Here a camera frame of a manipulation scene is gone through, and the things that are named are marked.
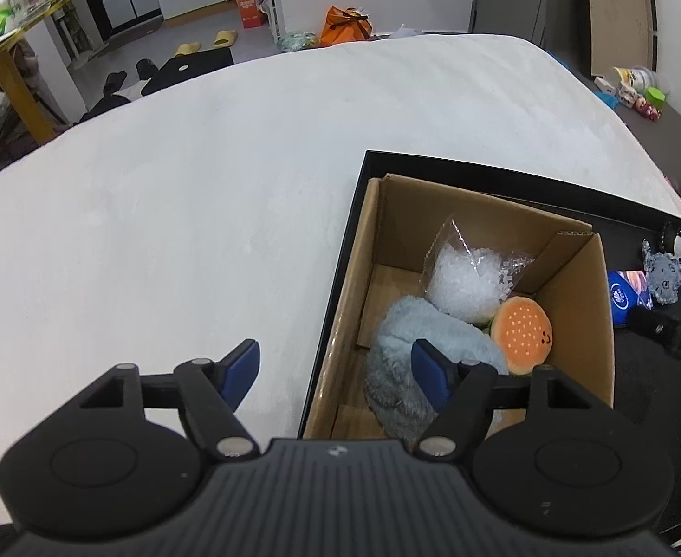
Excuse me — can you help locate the grey fluffy plush toy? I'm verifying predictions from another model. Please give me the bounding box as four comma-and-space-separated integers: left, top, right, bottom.
364, 296, 508, 444

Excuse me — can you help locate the grey crochet coaster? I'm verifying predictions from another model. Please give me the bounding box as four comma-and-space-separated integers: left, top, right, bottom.
642, 239, 681, 305

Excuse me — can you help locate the blue tissue pack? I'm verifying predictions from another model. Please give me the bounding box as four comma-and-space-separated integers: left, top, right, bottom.
607, 270, 653, 327

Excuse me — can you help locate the burger plush toy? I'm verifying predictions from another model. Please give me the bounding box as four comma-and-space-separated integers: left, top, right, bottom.
490, 296, 553, 376

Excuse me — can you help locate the clear bag of white beads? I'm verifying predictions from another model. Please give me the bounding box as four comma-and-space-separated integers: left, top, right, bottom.
421, 216, 535, 327

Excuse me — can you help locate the black lace white pouch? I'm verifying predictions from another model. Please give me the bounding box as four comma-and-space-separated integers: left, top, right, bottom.
662, 223, 681, 264

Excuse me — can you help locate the black shallow tray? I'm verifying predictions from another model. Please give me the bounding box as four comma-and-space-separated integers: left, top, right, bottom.
300, 151, 681, 539

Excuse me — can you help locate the brown cardboard box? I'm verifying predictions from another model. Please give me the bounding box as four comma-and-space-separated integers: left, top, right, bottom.
304, 175, 615, 443

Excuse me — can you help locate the grey bench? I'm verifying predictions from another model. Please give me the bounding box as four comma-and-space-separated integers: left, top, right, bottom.
615, 101, 681, 197

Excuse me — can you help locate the green small container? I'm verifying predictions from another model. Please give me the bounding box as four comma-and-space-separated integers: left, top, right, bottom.
645, 85, 666, 110

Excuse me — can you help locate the black laptop bag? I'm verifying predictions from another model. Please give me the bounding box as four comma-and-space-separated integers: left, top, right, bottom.
142, 48, 234, 96

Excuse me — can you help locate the yellow slipper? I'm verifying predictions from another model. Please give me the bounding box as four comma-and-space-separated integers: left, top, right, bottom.
213, 29, 237, 49
173, 42, 202, 58

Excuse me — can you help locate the large framed cork board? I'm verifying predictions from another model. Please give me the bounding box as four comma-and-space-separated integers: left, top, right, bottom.
587, 0, 657, 76

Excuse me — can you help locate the orange cardboard box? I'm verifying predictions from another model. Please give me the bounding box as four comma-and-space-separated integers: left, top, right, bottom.
234, 0, 267, 29

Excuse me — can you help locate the orange bag on floor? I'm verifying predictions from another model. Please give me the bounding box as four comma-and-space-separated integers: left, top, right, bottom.
319, 6, 373, 46

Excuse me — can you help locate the yellow side table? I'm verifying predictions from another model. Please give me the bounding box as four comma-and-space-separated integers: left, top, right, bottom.
0, 0, 71, 145

